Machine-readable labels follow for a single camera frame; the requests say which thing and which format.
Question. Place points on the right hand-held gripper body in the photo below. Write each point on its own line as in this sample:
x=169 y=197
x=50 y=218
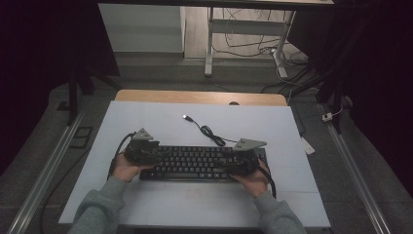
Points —
x=243 y=159

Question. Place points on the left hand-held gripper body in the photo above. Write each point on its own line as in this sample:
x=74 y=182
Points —
x=141 y=151

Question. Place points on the black computer keyboard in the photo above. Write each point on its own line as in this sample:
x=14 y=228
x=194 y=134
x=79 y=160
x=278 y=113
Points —
x=195 y=162

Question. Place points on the person's left hand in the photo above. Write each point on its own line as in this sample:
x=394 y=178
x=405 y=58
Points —
x=125 y=170

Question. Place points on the person's right hand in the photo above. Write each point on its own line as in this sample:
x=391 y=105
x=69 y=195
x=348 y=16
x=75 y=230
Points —
x=255 y=183

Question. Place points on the wooden table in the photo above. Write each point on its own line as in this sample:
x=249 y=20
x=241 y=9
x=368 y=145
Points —
x=195 y=97

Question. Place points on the black floor plate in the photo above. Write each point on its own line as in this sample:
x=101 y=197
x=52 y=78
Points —
x=81 y=137

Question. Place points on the white paper tag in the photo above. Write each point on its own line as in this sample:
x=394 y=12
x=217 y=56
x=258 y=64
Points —
x=307 y=146

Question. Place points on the black metal stand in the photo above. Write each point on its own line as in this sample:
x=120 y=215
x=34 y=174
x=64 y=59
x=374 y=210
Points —
x=336 y=97
x=73 y=94

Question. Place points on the small white box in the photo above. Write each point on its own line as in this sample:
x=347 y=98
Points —
x=327 y=117

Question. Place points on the white cabinet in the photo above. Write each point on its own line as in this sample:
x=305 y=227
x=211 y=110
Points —
x=142 y=29

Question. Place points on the aluminium rail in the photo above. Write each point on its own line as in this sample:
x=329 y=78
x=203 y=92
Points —
x=357 y=182
x=45 y=175

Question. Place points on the white desk frame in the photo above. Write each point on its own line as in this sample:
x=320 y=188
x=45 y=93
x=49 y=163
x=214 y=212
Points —
x=246 y=26

